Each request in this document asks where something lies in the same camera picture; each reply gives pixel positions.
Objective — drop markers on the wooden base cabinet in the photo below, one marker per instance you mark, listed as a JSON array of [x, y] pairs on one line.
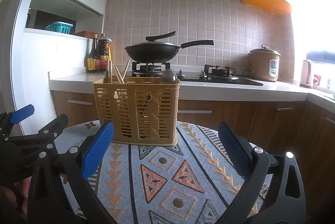
[[235, 120]]

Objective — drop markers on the gas burner grate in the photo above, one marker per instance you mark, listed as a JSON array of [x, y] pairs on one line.
[[149, 68], [221, 72]]

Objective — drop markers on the brown rice cooker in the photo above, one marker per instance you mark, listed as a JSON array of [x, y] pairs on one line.
[[263, 67]]

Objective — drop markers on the black wok lid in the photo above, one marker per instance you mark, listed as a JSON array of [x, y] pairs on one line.
[[153, 44]]

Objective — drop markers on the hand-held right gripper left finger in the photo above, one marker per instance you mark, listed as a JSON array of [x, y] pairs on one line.
[[97, 150]]

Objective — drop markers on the patterned woven mat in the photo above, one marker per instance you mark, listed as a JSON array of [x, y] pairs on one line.
[[170, 174]]

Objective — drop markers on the pink electric kettle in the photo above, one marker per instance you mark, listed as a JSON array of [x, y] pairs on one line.
[[306, 74]]

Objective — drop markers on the teal plastic basket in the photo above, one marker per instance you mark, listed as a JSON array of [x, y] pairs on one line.
[[59, 28]]

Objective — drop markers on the dark utensil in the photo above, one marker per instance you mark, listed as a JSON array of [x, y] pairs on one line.
[[106, 77]]

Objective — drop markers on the metal spoon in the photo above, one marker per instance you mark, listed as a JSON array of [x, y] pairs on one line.
[[167, 76]]

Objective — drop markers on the dark soy sauce bottle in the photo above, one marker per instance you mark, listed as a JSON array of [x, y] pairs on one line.
[[93, 61]]

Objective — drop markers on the black glass gas stove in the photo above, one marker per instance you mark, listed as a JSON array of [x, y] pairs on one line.
[[222, 80]]

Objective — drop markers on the yellow plastic utensil basket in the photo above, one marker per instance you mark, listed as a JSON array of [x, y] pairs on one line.
[[125, 108]]

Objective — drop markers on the person's left hand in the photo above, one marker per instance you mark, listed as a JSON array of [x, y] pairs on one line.
[[24, 188]]

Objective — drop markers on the yellow oil bottle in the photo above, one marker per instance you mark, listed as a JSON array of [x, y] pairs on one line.
[[110, 52]]

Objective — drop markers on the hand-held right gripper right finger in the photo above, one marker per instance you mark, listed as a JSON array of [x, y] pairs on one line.
[[233, 146]]

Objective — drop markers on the metal stove knob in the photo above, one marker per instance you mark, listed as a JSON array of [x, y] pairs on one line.
[[180, 73], [202, 74]]

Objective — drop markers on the brown woven basket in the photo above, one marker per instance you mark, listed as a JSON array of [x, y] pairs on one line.
[[85, 34]]

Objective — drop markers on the dark sauce bottle red cap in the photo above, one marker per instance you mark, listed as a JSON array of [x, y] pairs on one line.
[[104, 56]]

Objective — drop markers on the black wok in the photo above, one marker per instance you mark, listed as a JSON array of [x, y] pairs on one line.
[[149, 55]]

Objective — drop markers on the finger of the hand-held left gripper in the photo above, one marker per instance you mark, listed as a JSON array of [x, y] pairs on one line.
[[23, 112], [52, 126]]

